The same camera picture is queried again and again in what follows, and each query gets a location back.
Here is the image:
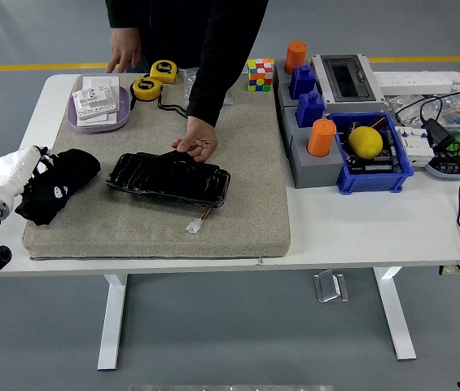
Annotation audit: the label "person's left hand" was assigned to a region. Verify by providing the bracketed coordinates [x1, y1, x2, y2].
[170, 115, 219, 164]

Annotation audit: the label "person's right hand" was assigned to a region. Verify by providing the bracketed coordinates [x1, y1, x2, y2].
[105, 27, 143, 75]

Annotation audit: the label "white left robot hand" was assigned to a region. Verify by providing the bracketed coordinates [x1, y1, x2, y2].
[0, 144, 70, 204]

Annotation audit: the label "black glossy panel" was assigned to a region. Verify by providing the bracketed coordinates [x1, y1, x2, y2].
[105, 151, 232, 209]

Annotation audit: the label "person's torso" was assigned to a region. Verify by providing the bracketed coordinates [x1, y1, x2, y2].
[104, 0, 269, 70]

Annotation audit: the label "clear plastic bag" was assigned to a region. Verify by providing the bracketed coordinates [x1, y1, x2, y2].
[178, 67, 234, 108]

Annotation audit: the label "purple tray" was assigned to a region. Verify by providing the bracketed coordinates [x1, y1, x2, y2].
[65, 85, 132, 134]

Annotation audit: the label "white socket module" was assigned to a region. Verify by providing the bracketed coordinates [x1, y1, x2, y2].
[71, 86, 120, 120]

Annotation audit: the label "white plate under module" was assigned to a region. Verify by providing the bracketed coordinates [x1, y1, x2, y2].
[75, 110, 117, 128]

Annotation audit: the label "colourful puzzle cube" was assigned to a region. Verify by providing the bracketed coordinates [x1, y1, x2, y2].
[246, 57, 275, 93]

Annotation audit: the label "grey base block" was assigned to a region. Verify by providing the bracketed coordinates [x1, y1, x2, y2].
[281, 106, 347, 190]
[272, 59, 320, 119]

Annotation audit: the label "white table leg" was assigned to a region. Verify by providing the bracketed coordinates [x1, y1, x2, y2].
[373, 266, 418, 362]
[97, 273, 128, 371]

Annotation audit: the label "grey-brown mat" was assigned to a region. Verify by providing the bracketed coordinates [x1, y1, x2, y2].
[21, 72, 292, 261]

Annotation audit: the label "blue block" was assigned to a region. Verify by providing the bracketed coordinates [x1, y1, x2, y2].
[288, 64, 318, 101]
[296, 90, 326, 129]

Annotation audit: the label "orange cylinder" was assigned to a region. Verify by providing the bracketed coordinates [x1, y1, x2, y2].
[306, 118, 337, 157]
[284, 40, 309, 76]

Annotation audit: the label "yellow lemon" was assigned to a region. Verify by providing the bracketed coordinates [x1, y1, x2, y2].
[347, 125, 384, 160]

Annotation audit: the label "silver floor box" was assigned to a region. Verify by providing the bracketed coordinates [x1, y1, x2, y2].
[313, 268, 350, 304]

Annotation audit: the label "black electronic parts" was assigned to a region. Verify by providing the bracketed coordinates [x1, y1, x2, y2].
[343, 120, 404, 174]

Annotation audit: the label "blue plastic bin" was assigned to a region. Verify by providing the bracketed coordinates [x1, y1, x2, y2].
[326, 112, 415, 194]

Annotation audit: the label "brown cylinder capacitor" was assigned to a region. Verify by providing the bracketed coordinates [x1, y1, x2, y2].
[366, 113, 389, 131]

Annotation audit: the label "light blue dish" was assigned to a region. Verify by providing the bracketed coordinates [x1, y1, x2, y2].
[423, 130, 460, 181]

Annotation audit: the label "white circuit breaker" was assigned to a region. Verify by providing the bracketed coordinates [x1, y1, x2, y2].
[394, 125, 436, 168]

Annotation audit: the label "white power strip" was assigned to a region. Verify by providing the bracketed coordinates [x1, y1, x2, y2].
[371, 71, 454, 94]

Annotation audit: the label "black terminal block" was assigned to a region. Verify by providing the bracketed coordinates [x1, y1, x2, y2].
[432, 150, 460, 174]

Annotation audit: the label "clear bag of small parts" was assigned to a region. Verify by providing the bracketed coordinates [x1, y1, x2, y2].
[383, 93, 460, 135]

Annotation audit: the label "flat white switch plate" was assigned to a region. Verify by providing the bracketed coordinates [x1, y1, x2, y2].
[81, 75, 120, 93]

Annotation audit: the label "yellow tape measure with strap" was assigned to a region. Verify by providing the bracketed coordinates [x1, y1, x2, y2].
[129, 77, 190, 119]

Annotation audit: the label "white connector with orange wires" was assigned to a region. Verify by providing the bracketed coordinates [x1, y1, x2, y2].
[185, 205, 214, 235]

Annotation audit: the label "grey electrical enclosure box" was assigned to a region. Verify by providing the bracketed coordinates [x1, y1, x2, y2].
[309, 52, 386, 115]

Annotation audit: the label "black power adapter with cable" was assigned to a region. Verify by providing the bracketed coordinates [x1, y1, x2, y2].
[394, 91, 460, 278]

